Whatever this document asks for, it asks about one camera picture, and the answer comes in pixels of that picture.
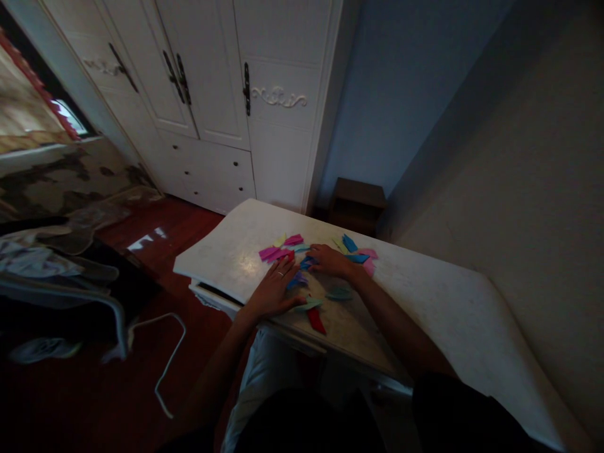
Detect white bent tube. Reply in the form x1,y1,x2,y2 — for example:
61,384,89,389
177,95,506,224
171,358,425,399
127,312,187,420

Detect white desk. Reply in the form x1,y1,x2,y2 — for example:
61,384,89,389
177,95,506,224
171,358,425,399
173,198,596,453

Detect person's left fingers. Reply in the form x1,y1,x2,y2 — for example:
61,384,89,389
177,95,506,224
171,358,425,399
264,260,300,291

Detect red folded paper strip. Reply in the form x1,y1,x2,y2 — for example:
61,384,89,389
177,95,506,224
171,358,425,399
307,294,328,337

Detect person's left hand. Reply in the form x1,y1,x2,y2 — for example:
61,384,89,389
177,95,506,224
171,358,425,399
247,260,308,318

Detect person's right hand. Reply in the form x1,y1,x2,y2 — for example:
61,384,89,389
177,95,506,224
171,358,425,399
305,243,362,281

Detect white chair with clothes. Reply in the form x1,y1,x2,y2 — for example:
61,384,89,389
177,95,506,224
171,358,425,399
0,216,142,365

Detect person's legs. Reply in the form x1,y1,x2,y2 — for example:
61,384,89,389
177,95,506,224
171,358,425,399
222,325,331,453

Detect white sneaker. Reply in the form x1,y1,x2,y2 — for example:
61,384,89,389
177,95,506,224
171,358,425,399
8,337,84,366

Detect small brown nightstand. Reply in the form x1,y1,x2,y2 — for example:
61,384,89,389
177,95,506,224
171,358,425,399
328,177,388,238

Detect window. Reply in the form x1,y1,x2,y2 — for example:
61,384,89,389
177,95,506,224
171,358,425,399
0,7,104,142

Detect person's body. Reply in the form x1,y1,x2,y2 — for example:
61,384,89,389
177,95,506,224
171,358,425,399
155,370,548,453

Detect person's right fingers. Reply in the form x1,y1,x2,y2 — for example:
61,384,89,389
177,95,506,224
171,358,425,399
305,243,332,274

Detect translucent plastic bag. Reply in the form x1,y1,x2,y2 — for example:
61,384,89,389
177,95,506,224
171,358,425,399
65,185,164,257

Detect white wardrobe with black handles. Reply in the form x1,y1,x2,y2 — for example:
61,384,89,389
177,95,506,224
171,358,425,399
40,0,344,217

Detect patterned curtain with red trim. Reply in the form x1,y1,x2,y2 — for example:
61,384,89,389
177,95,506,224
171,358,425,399
0,28,82,153

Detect pile of folded coloured papers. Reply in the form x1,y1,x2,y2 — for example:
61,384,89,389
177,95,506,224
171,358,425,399
258,232,379,279

